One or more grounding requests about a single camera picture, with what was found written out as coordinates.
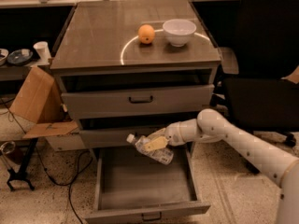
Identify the grey bottom drawer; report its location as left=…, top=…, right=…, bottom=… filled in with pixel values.
left=86, top=146, right=210, bottom=224

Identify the grey drawer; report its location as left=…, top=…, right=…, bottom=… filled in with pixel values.
left=62, top=84, right=214, bottom=119
left=86, top=146, right=210, bottom=224
left=78, top=111, right=200, bottom=149

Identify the white ceramic bowl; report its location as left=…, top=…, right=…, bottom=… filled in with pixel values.
left=163, top=19, right=197, bottom=47

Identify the black office chair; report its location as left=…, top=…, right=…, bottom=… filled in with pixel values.
left=210, top=0, right=299, bottom=147

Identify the brown cardboard box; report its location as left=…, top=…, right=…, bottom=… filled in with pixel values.
left=9, top=67, right=85, bottom=151

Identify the black metal stand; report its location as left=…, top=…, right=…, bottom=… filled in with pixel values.
left=0, top=138, right=37, bottom=191

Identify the grey drawer cabinet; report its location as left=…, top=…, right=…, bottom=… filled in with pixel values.
left=50, top=0, right=222, bottom=154

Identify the white paper cup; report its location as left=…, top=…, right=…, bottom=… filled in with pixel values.
left=34, top=41, right=51, bottom=62

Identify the clear plastic water bottle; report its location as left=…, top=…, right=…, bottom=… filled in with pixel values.
left=126, top=133, right=174, bottom=165

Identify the grey side shelf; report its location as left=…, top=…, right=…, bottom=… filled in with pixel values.
left=0, top=60, right=51, bottom=81

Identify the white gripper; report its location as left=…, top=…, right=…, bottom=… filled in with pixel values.
left=143, top=119, right=201, bottom=152

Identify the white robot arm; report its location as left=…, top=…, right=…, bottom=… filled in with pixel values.
left=143, top=109, right=299, bottom=224

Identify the grey top drawer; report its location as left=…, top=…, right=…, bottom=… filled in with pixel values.
left=62, top=84, right=214, bottom=119

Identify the dark blue bowl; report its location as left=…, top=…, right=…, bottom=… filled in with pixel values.
left=7, top=49, right=33, bottom=66

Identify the grey middle drawer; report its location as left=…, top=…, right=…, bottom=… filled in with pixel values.
left=78, top=111, right=200, bottom=149

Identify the orange fruit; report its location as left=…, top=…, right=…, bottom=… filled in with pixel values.
left=138, top=24, right=155, bottom=44

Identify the white bowl at left edge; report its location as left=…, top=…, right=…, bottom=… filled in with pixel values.
left=0, top=49, right=8, bottom=66

